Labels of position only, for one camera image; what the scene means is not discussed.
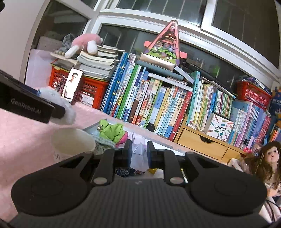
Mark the red basket on books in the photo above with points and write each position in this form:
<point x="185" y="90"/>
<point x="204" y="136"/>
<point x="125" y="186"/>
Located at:
<point x="250" y="92"/>

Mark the white patterned cardboard box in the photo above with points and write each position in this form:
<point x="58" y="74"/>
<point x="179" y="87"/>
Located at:
<point x="218" y="127"/>

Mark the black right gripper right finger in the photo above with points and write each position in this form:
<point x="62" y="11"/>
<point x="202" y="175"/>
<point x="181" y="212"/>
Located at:
<point x="167" y="161"/>

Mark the white origami paper piece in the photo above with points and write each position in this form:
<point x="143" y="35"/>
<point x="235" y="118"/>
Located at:
<point x="139" y="159"/>

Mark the pink white plush toy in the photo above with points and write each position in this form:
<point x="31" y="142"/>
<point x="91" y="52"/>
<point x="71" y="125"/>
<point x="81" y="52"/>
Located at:
<point x="87" y="42"/>

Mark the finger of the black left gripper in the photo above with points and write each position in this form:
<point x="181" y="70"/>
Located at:
<point x="58" y="111"/>

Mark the green white striped cloth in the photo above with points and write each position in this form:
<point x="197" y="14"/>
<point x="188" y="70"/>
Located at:
<point x="102" y="144"/>

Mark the red plastic crate left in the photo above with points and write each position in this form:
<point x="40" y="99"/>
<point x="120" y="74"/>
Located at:
<point x="91" y="90"/>

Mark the wooden drawer organizer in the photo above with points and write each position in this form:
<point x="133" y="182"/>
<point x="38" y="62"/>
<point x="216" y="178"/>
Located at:
<point x="207" y="145"/>

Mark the white grey shallow box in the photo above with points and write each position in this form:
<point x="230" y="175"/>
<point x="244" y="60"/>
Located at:
<point x="93" y="129"/>

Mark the smartphone showing picture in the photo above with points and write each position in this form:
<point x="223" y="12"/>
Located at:
<point x="72" y="84"/>

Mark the paper cup with zigzag drawing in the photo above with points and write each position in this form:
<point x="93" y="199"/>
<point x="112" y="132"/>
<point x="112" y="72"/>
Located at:
<point x="68" y="142"/>

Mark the white fluffy plush toy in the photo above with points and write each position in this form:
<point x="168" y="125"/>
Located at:
<point x="54" y="97"/>

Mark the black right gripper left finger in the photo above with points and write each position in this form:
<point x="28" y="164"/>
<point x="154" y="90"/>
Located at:
<point x="111" y="159"/>

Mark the navy floral fabric pouch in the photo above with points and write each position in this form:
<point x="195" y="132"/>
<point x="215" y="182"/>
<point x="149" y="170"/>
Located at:
<point x="127" y="172"/>

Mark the brown haired doll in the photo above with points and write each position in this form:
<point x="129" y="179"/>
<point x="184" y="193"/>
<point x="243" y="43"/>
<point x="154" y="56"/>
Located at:
<point x="265" y="166"/>

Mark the blue printed cardboard box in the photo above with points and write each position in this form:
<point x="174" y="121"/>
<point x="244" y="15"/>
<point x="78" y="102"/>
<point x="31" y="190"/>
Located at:
<point x="275" y="103"/>

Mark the stack of grey books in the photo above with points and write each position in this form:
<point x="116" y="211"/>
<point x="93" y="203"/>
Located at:
<point x="100" y="66"/>

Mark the yellow sequin pouch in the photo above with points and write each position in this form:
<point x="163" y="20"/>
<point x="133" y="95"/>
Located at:
<point x="152" y="171"/>

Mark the row of books right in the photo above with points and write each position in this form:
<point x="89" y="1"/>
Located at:
<point x="250" y="122"/>

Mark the green scrunchie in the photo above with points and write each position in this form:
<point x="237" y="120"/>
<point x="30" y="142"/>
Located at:
<point x="114" y="133"/>

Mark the pink red scrunchie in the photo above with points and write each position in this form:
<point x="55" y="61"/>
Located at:
<point x="123" y="139"/>

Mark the row of upright books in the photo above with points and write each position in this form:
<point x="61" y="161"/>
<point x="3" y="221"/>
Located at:
<point x="147" y="96"/>

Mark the triangular diorama house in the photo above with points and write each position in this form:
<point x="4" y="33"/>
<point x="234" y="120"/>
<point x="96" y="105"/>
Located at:
<point x="164" y="51"/>

